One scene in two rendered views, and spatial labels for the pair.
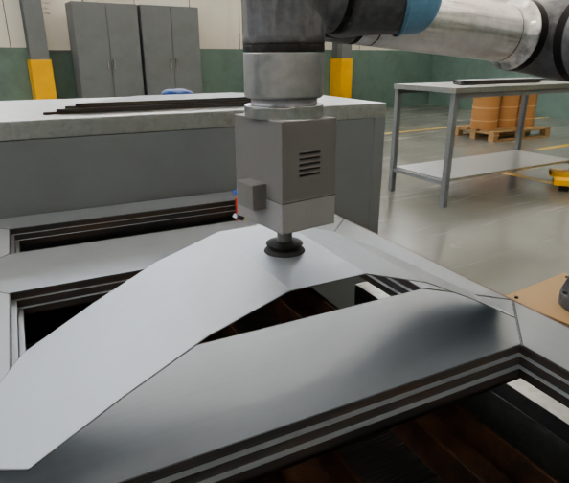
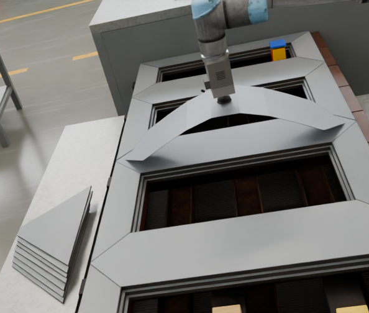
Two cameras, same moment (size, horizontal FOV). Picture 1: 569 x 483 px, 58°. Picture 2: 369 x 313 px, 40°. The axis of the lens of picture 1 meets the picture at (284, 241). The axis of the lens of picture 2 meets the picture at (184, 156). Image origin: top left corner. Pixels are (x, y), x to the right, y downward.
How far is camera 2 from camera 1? 1.04 m
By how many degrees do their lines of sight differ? 35
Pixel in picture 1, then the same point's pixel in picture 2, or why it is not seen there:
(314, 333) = (252, 130)
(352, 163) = not seen: outside the picture
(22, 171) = (164, 35)
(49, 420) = (149, 149)
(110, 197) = not seen: hidden behind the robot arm
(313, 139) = (220, 68)
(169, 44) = not seen: outside the picture
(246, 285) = (203, 114)
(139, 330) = (174, 126)
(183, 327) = (182, 127)
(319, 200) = (227, 86)
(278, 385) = (225, 148)
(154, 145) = not seen: hidden behind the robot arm
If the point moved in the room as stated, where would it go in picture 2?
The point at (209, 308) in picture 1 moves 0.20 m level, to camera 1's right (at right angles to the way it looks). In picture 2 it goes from (191, 121) to (256, 126)
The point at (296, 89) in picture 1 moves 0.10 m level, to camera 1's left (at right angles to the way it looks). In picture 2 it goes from (211, 53) to (179, 53)
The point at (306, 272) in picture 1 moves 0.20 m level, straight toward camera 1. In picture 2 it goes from (222, 111) to (186, 150)
